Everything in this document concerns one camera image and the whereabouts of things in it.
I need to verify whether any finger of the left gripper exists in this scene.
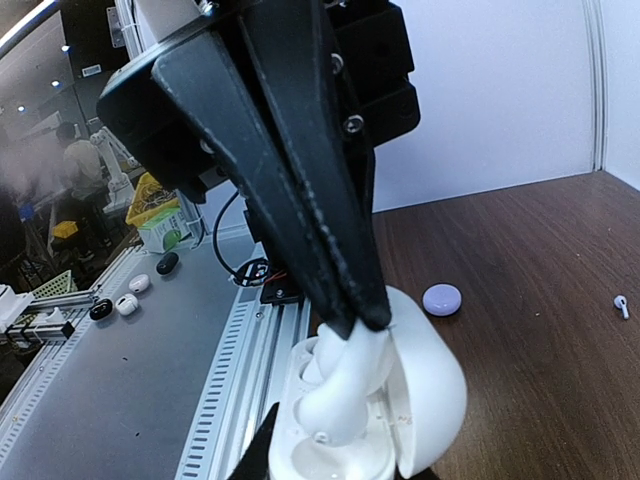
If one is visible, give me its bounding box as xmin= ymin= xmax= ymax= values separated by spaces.
xmin=241 ymin=1 xmax=391 ymax=330
xmin=152 ymin=31 xmax=356 ymax=339

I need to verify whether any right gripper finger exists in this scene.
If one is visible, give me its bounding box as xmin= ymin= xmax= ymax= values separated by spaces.
xmin=232 ymin=402 xmax=280 ymax=480

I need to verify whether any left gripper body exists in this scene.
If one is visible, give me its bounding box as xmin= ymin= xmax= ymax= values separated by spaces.
xmin=97 ymin=1 xmax=420 ymax=203

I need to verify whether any white clip earbud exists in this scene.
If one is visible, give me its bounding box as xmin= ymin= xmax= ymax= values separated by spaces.
xmin=297 ymin=320 xmax=389 ymax=447

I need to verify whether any white charging case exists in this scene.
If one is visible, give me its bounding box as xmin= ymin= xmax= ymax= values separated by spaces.
xmin=268 ymin=287 xmax=467 ymax=479

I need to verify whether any black case off table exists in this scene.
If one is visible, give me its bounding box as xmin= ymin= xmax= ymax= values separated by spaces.
xmin=89 ymin=298 xmax=114 ymax=321
xmin=156 ymin=252 xmax=180 ymax=276

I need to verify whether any white case off table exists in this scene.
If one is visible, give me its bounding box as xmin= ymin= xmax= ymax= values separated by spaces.
xmin=114 ymin=293 xmax=139 ymax=317

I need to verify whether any pink case off table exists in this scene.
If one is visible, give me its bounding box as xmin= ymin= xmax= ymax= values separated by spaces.
xmin=128 ymin=274 xmax=150 ymax=293

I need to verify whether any purple round charging case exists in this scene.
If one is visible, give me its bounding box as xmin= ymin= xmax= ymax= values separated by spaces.
xmin=422 ymin=283 xmax=462 ymax=317

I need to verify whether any yellow plastic bin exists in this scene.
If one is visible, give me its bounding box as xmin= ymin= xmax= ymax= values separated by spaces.
xmin=125 ymin=172 xmax=180 ymax=228

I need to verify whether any small white background robot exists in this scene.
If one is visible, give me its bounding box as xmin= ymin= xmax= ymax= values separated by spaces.
xmin=90 ymin=126 xmax=139 ymax=215

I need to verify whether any person in background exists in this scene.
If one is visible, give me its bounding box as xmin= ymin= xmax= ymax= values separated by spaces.
xmin=56 ymin=122 xmax=111 ymax=247

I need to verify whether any green white box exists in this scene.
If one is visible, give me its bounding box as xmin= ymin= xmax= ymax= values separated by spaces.
xmin=138 ymin=208 xmax=191 ymax=254

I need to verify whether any purple stem earbud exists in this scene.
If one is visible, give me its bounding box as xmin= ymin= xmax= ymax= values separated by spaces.
xmin=614 ymin=295 xmax=630 ymax=320

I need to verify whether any front aluminium rail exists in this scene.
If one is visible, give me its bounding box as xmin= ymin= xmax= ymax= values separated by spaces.
xmin=175 ymin=290 xmax=311 ymax=479

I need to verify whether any right aluminium frame post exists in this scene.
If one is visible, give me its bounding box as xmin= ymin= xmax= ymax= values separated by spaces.
xmin=581 ymin=0 xmax=609 ymax=172

